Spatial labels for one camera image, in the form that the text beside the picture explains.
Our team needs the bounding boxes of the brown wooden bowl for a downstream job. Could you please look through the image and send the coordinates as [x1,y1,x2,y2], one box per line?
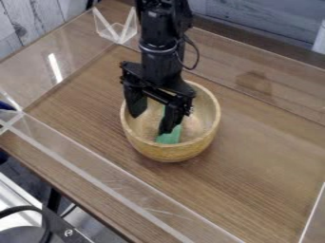
[120,80,221,163]

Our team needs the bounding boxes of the clear acrylic tray wall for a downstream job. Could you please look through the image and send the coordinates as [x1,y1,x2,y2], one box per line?
[0,93,244,243]

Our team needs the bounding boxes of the black cable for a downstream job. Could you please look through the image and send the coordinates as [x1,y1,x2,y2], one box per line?
[0,205,59,243]

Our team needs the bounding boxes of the green rectangular block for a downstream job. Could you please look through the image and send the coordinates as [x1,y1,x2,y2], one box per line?
[154,105,185,145]

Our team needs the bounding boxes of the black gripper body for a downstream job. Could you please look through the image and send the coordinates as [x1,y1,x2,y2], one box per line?
[120,48,196,102]

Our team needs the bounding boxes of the clear acrylic corner bracket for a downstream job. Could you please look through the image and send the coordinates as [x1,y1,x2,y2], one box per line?
[93,7,138,45]

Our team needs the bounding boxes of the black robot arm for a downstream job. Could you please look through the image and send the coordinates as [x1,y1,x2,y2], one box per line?
[120,0,200,135]

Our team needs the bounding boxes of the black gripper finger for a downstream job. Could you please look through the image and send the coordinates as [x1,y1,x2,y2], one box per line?
[124,84,148,118]
[160,98,193,135]

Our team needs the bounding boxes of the black table leg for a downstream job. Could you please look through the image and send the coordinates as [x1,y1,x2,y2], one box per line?
[47,189,63,213]

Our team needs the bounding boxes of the black metal bracket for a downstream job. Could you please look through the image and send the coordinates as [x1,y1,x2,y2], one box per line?
[43,209,94,243]

